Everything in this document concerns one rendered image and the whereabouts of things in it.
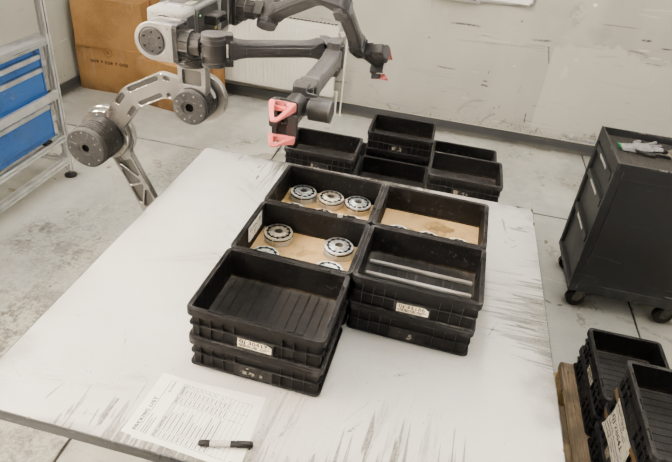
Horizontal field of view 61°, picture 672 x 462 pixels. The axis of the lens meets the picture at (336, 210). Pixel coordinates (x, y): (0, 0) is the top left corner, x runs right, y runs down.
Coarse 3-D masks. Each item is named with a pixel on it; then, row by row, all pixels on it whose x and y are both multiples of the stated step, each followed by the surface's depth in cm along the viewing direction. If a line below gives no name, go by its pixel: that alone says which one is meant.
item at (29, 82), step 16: (16, 64) 313; (32, 64) 327; (0, 80) 306; (16, 80) 315; (32, 80) 329; (0, 96) 308; (16, 96) 320; (32, 96) 332; (0, 112) 310; (48, 112) 348; (16, 128) 324; (32, 128) 337; (48, 128) 351; (0, 144) 314; (16, 144) 327; (32, 144) 340; (0, 160) 317; (16, 160) 330
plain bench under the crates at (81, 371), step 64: (192, 192) 247; (256, 192) 252; (128, 256) 207; (192, 256) 210; (512, 256) 229; (64, 320) 178; (128, 320) 181; (512, 320) 197; (0, 384) 156; (64, 384) 158; (128, 384) 160; (256, 384) 164; (384, 384) 168; (448, 384) 170; (512, 384) 173; (128, 448) 145; (256, 448) 147; (320, 448) 149; (384, 448) 150; (448, 448) 152; (512, 448) 154
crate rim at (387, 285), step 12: (372, 228) 196; (384, 228) 196; (432, 240) 194; (444, 240) 193; (360, 252) 183; (360, 264) 178; (360, 276) 173; (480, 276) 179; (384, 288) 173; (396, 288) 172; (408, 288) 170; (420, 288) 171; (480, 288) 174; (432, 300) 170; (444, 300) 169; (456, 300) 168; (468, 300) 168; (480, 300) 169
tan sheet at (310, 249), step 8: (256, 240) 201; (296, 240) 203; (304, 240) 203; (312, 240) 204; (320, 240) 204; (280, 248) 198; (288, 248) 198; (296, 248) 199; (304, 248) 199; (312, 248) 200; (320, 248) 200; (288, 256) 194; (296, 256) 195; (304, 256) 195; (312, 256) 196; (320, 256) 196; (352, 256) 198; (344, 264) 194
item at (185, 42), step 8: (176, 24) 177; (184, 24) 182; (176, 32) 177; (184, 32) 178; (192, 32) 179; (176, 40) 178; (184, 40) 178; (192, 40) 178; (176, 48) 179; (184, 48) 179; (192, 48) 179; (176, 56) 180; (184, 56) 182; (192, 56) 183
